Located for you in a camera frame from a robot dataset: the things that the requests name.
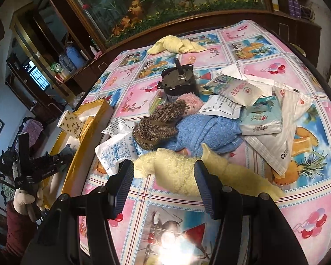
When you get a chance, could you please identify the blue fluffy cloth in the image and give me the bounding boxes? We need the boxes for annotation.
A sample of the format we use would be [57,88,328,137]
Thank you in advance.
[59,144,75,165]

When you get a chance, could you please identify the lemon print tissue pack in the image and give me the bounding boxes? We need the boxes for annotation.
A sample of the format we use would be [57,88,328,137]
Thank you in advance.
[57,110,84,139]

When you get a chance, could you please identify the white blue desiccant packet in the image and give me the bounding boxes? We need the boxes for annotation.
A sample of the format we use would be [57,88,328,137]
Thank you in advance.
[95,132,138,176]

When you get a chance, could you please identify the white plastic mailer bag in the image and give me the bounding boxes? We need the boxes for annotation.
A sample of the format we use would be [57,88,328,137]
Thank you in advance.
[240,84,312,178]

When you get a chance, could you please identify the yellow fluffy towel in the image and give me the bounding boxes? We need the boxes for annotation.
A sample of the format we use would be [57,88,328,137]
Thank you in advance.
[134,143,285,202]

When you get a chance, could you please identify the blue knitted towel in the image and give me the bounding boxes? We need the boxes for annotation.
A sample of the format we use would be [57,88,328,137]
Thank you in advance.
[160,114,243,157]

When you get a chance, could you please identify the teal cartoon tissue pack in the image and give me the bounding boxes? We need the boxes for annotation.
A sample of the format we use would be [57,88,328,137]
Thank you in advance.
[240,96,283,136]

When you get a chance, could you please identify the white paper packet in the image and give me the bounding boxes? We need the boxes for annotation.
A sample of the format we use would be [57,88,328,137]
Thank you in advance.
[198,95,241,119]

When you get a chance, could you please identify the brown yarn skein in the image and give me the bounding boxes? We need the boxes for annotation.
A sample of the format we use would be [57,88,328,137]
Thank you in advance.
[133,99,186,151]

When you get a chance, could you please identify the pink fluffy ball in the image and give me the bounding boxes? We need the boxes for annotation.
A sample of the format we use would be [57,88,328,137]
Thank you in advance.
[177,93,204,117]

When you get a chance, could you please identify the landscape print white pouch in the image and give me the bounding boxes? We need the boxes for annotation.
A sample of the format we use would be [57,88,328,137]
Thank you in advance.
[202,75,262,107]

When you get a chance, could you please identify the white printed desiccant packet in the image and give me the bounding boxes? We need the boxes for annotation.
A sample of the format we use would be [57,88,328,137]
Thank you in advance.
[102,117,136,137]

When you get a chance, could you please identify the yellow green sticks bag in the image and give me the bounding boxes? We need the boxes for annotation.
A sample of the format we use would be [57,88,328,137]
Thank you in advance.
[148,90,168,114]

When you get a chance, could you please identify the white gloved left hand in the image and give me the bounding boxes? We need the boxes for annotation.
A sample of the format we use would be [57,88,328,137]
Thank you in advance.
[13,186,45,223]

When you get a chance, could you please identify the dark red left sleeve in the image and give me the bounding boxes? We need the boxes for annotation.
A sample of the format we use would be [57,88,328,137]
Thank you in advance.
[2,200,37,264]

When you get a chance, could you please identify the floral patterned tablecloth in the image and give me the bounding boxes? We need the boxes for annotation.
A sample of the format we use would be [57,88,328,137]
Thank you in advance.
[81,20,331,264]

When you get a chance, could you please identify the yellow taped foam box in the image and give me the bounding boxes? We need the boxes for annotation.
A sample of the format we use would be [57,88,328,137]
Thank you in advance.
[43,99,114,209]

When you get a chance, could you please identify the blue water jug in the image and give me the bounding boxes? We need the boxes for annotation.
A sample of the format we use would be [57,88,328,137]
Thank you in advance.
[66,45,86,69]

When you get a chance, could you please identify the black electric motor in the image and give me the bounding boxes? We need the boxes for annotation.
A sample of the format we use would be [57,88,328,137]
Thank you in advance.
[157,58,199,100]

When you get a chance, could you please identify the yellow towel at table back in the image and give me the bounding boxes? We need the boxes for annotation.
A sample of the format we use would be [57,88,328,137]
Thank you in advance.
[147,35,207,55]

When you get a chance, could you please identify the purple bottles on shelf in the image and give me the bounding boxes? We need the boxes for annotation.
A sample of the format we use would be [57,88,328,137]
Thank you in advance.
[288,0,301,19]

